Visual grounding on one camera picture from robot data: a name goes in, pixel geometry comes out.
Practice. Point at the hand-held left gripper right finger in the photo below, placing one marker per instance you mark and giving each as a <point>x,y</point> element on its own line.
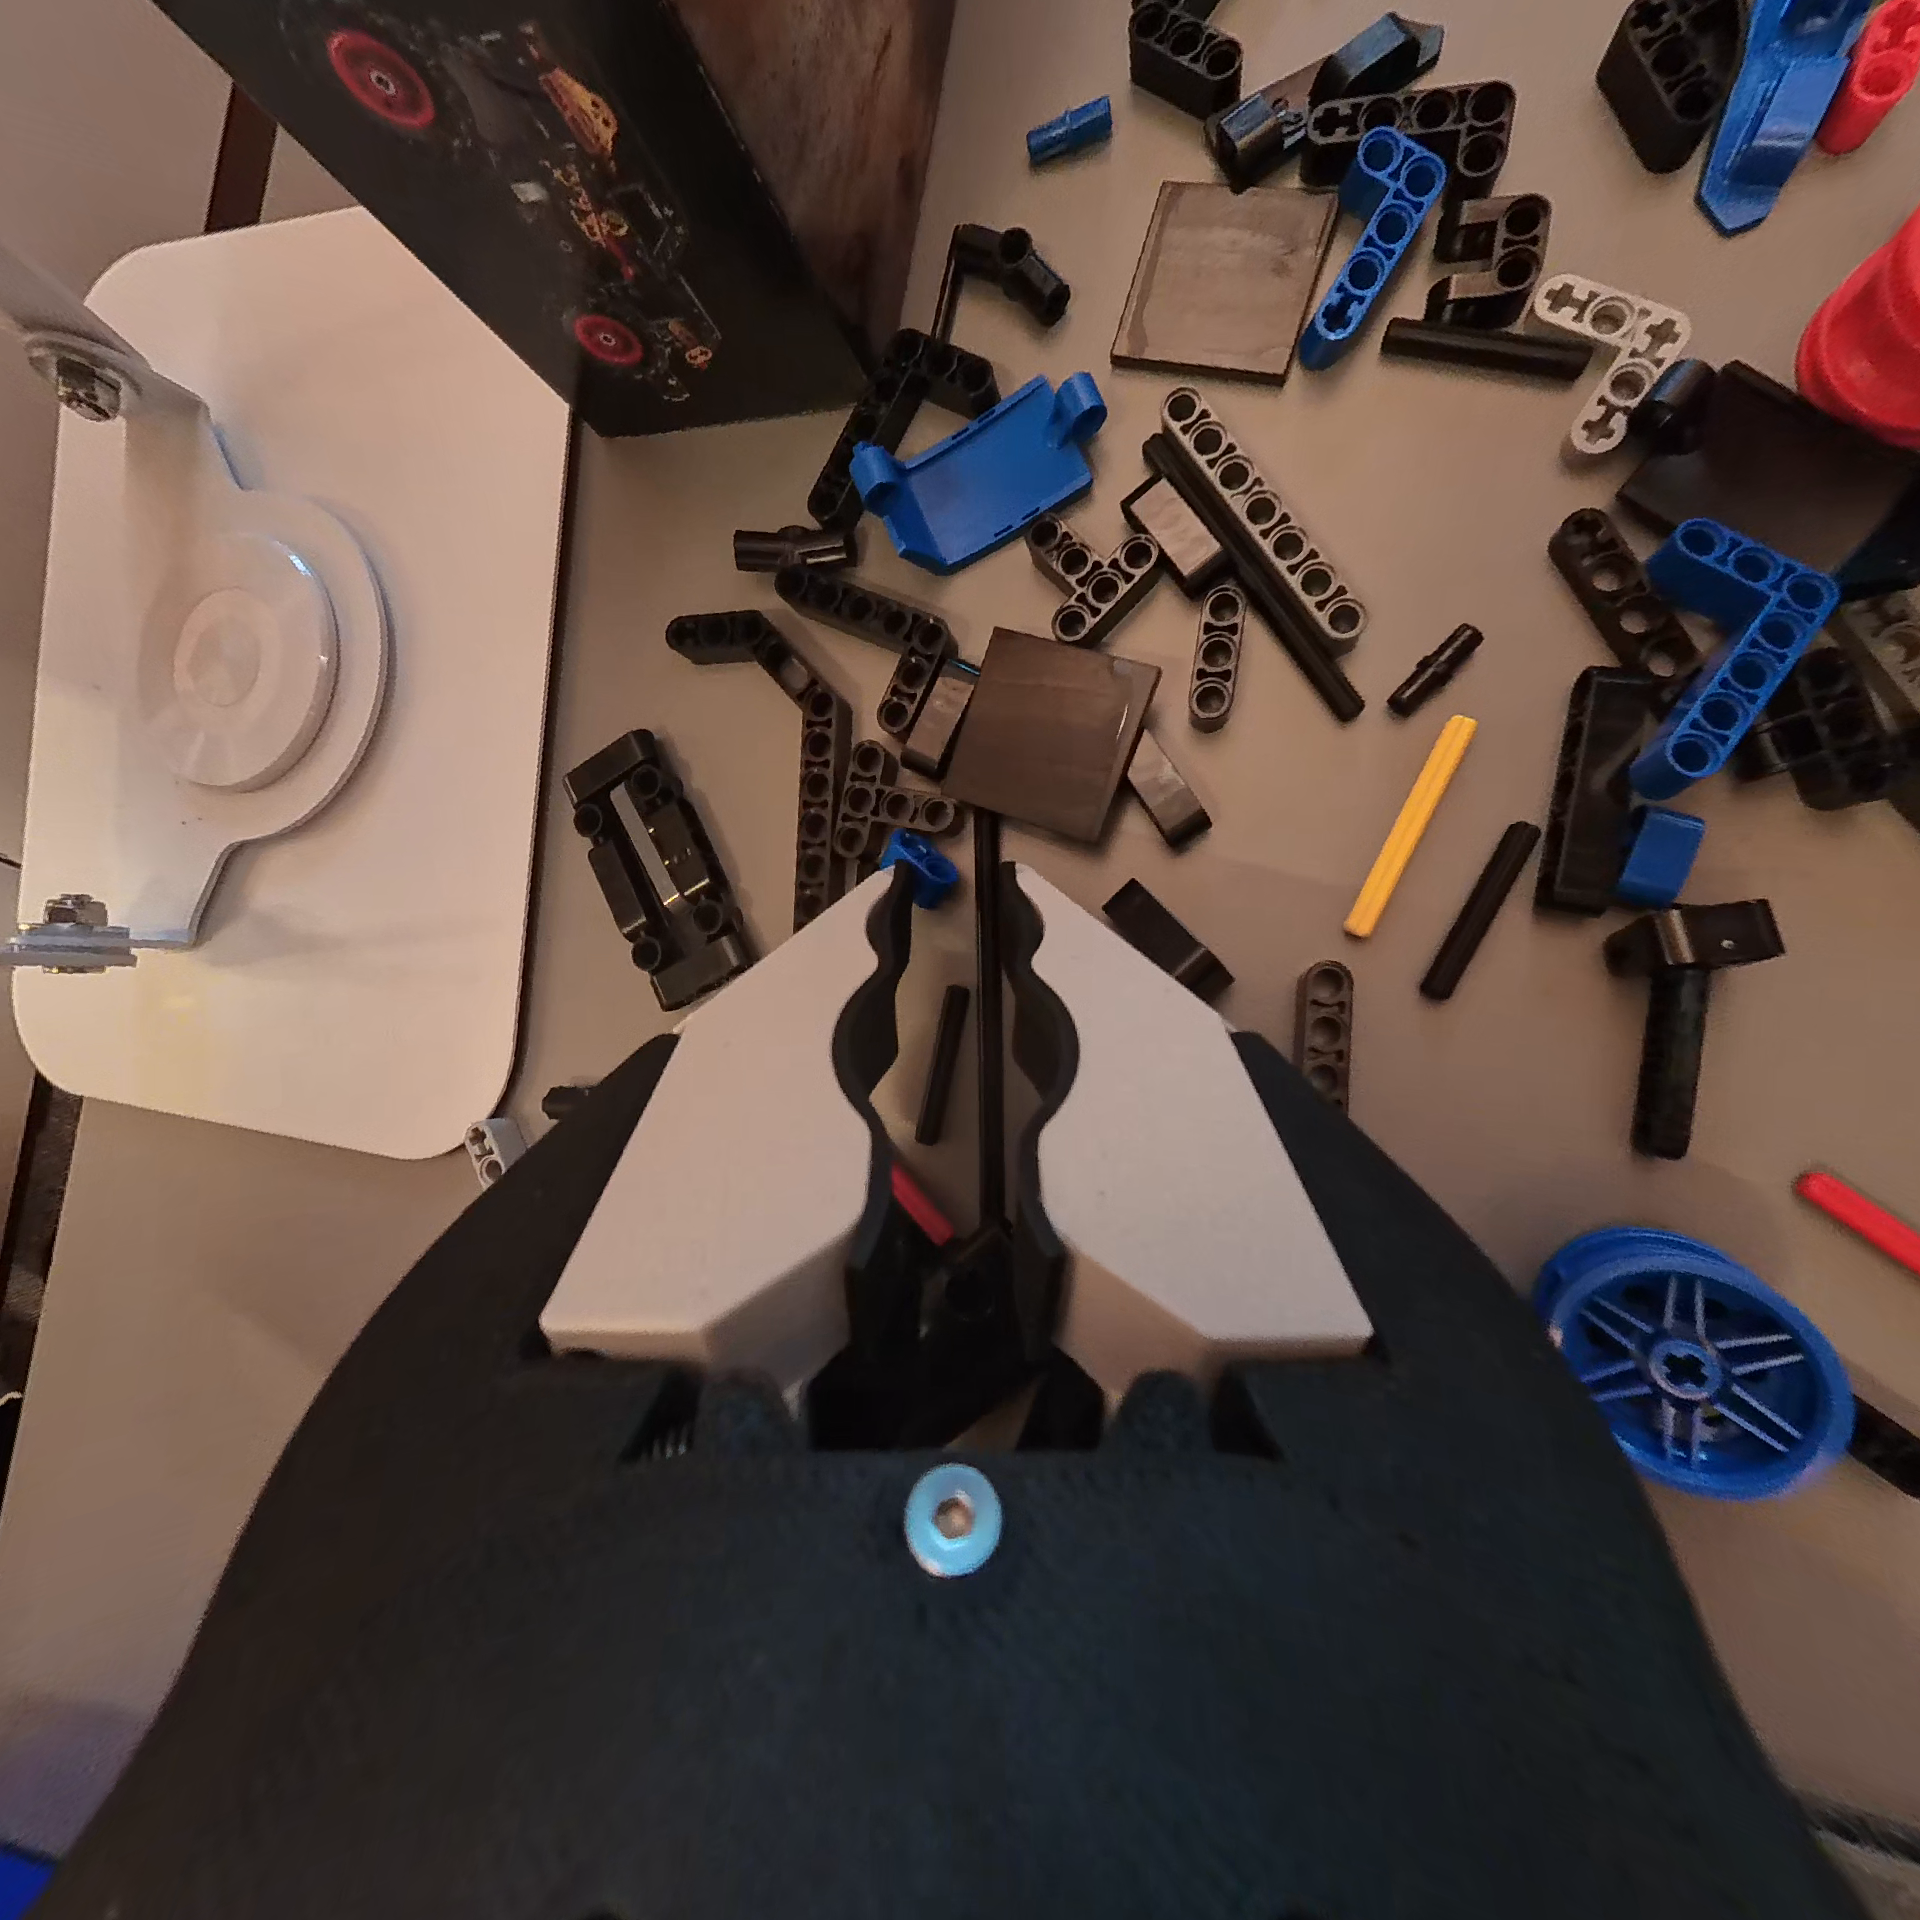
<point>1217,1200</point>

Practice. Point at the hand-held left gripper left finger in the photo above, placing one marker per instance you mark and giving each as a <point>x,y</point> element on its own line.
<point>707,1200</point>

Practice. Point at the black axle connector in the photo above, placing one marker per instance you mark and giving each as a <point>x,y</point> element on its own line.
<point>966,1304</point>

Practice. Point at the thin black axle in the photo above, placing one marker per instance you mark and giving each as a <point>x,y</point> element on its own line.
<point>990,1019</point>

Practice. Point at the pile of black toy beams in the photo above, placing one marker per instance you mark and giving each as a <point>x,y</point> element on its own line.
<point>824,750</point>

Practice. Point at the black connector pin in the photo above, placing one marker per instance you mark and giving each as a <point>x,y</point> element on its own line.
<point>567,1101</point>

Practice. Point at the small red axle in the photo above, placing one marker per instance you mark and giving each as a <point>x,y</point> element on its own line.
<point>922,1209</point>

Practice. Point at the light grey small L-beam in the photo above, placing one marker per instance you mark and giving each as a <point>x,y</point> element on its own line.
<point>492,1154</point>

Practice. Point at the short black axle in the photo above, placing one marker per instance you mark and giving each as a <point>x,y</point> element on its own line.
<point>941,1064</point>
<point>1483,349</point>
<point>1476,913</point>

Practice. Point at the small blue connector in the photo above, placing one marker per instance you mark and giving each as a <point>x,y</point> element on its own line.
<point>919,865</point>

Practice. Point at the short yellow axle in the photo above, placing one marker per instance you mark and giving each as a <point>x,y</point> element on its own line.
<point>1413,824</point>

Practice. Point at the black T-shaped axle piece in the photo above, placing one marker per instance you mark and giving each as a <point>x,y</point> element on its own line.
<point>1672,1019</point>

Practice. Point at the black flat square tile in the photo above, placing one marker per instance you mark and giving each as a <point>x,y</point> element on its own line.
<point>1049,735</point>
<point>1223,286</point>

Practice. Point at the blue spoked toy wheel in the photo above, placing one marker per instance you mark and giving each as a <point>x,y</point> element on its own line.
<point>1696,1365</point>

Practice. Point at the white booklet stand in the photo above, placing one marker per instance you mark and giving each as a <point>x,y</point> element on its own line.
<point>450,750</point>

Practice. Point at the grey seven-hole beam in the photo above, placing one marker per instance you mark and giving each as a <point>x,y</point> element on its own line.
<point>1260,518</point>

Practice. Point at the blue angled beam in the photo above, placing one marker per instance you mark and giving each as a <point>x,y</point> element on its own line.
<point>1740,662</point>

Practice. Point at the black hinged panel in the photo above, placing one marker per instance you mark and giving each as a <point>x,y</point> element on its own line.
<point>1772,482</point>

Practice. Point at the black bent crank piece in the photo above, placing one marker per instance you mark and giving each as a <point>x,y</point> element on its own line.
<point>996,277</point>

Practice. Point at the small blue L-beam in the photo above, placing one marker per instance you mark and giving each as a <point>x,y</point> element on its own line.
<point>1371,256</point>

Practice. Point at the light grey cross-hole L-beam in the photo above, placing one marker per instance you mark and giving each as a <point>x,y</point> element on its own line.
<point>1635,338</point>

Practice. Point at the dark grey L-beam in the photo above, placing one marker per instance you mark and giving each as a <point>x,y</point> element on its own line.
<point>1501,261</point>
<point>1425,120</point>

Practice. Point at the black toy set box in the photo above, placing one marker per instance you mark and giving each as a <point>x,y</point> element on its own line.
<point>672,181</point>

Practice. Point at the red toy wheel hub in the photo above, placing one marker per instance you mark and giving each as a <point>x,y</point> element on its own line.
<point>1868,343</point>

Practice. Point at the blue connector pin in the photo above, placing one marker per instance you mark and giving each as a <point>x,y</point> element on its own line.
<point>1068,127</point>

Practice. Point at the black wedge connector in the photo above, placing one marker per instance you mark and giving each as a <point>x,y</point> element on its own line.
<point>1319,83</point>

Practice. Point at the black curved slope piece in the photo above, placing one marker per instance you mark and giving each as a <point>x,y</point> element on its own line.
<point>1667,83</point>

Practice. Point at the blue curved slope piece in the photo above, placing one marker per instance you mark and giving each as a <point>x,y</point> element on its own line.
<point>1777,104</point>

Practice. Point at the small red connector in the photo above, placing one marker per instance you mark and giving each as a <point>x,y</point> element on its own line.
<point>1868,83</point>

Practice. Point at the black rectangular frame piece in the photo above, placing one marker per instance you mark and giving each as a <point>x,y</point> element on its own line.
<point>660,870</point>

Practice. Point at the blue fender bracket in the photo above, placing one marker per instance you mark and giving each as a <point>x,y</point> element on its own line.
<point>990,489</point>

